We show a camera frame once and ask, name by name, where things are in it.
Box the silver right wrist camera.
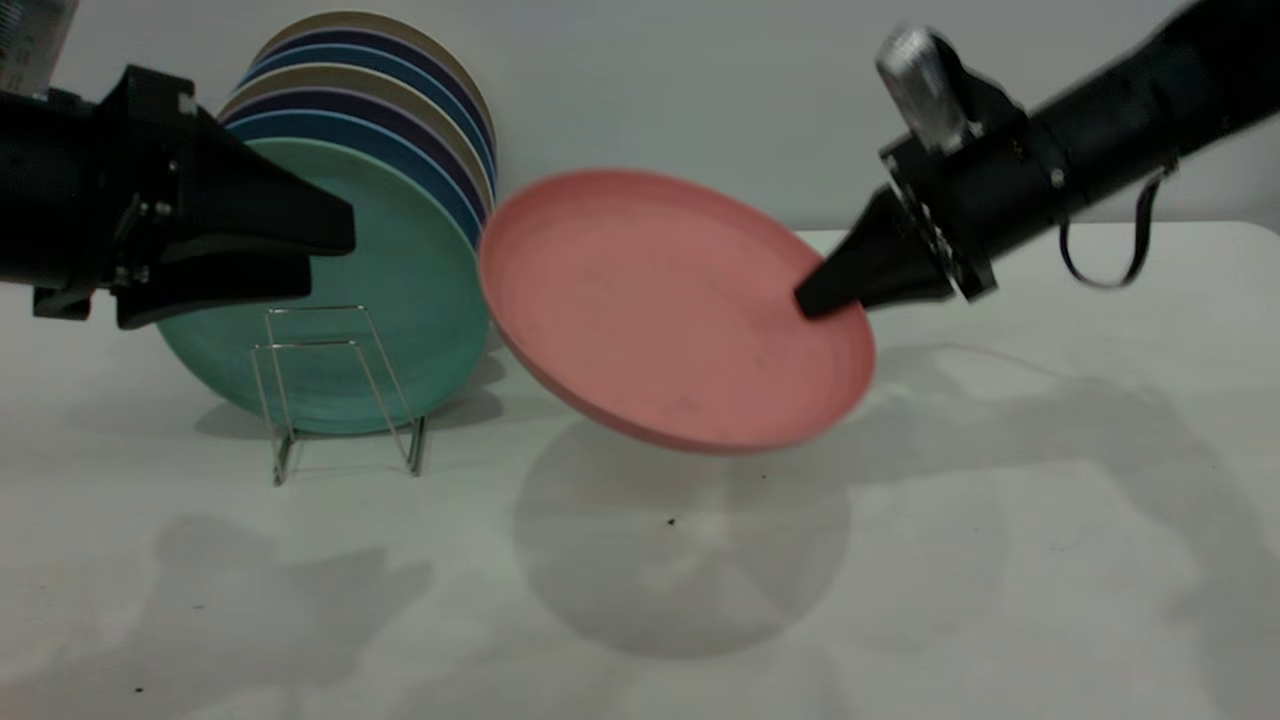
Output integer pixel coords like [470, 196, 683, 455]
[876, 26, 1027, 157]

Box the pink round plate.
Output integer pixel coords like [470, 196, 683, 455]
[478, 168, 878, 456]

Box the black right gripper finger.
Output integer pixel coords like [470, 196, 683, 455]
[794, 188, 939, 321]
[866, 270, 955, 311]

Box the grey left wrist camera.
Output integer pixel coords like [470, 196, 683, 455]
[0, 0, 80, 97]

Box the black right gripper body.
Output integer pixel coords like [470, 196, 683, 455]
[878, 105, 1069, 303]

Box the green round plate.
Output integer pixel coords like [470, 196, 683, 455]
[157, 138, 492, 437]

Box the beige round plate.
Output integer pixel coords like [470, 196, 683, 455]
[251, 10, 498, 136]
[218, 63, 496, 206]

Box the blue round plate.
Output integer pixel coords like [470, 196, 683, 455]
[240, 43, 498, 181]
[224, 109, 487, 249]

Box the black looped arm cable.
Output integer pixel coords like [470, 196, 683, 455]
[1058, 160, 1179, 291]

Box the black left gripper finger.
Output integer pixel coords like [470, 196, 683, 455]
[115, 240, 314, 331]
[205, 118, 357, 257]

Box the metal wire plate rack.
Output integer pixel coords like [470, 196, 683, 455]
[250, 305, 429, 489]

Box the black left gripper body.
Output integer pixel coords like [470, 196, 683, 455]
[95, 64, 223, 301]

